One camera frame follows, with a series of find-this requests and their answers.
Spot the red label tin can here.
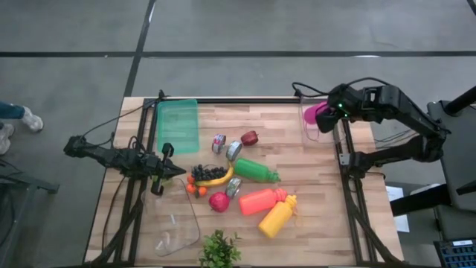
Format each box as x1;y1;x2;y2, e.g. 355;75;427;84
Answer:
211;133;227;155

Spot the green squeeze bottle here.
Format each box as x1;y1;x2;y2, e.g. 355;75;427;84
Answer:
233;157;282;184

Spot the yellow banana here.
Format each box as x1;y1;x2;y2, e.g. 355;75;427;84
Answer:
194;162;235;188

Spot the green leafy plant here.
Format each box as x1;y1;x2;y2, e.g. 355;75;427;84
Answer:
199;229;242;268

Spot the large red apple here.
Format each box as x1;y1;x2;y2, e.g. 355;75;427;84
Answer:
208;191;231;214

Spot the small dark red apple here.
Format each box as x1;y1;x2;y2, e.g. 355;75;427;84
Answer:
240;130;260;147

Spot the green pear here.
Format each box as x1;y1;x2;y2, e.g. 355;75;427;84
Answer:
152;174;174;187

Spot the person's white shoe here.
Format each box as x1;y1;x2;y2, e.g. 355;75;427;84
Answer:
20;106;45;133
0;123;16;156

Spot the small clear plastic bin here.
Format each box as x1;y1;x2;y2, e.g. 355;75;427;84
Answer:
299;95;345;144

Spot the black desk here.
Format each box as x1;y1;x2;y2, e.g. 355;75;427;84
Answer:
386;99;476;241

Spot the dark grape bunch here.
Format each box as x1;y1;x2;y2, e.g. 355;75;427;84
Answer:
190;164;228;182

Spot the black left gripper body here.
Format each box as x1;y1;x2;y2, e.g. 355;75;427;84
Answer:
141;142;176;197

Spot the large clear plastic bin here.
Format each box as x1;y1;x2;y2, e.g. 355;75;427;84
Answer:
143;177;202;258

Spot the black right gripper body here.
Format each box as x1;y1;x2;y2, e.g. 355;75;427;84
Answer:
327;84;358;122

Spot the black aluminium rig frame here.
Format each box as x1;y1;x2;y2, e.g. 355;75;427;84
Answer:
85;89;406;267

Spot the black stand pole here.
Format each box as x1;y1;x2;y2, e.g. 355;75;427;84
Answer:
444;86;476;116

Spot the white label tin can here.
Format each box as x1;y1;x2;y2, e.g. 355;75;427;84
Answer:
225;176;243;199

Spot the teal plastic bin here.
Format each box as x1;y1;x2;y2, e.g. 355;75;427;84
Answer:
156;98;200;156

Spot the yellow squeeze bottle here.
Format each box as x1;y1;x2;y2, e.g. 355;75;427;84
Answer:
258;194;298;239

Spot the person's leg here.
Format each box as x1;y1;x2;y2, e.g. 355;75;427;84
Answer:
0;100;25;121

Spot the white paper sheet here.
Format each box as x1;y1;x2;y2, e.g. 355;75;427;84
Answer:
385;185;411;234

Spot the grey metal table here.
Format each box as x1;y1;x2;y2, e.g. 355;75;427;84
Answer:
0;159;60;268

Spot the green label tin can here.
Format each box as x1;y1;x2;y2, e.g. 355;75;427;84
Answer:
225;140;243;162

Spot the backlit keyboard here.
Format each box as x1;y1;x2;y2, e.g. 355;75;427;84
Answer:
433;237;476;268

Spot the pink squeeze bottle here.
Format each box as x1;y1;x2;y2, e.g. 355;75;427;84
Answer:
303;101;330;126

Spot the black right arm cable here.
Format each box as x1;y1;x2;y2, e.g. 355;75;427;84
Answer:
292;77;391;98

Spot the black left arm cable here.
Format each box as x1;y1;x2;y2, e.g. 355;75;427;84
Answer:
80;103;149;150

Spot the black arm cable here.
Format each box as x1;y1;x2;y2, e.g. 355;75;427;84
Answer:
292;77;391;98
80;103;149;150

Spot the orange squeeze bottle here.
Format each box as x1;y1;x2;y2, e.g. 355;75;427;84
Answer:
238;188;289;216

